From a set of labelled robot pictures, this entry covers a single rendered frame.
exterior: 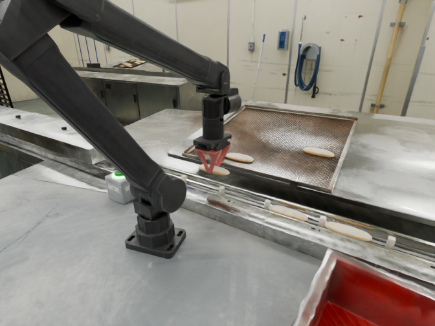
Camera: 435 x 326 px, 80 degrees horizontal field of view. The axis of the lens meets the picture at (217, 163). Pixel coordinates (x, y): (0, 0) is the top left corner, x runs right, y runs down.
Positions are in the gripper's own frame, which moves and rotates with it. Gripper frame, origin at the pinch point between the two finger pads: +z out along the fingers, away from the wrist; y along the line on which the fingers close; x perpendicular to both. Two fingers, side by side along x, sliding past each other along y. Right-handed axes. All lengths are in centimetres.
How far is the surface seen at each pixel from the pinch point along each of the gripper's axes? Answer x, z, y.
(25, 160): 100, 18, -8
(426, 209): -51, 3, 13
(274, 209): -19.3, 6.8, -0.8
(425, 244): -51, 7, 3
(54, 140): 67, 2, -9
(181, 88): 180, 15, 209
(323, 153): -24.8, -0.4, 27.3
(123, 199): 20.3, 9.0, -15.8
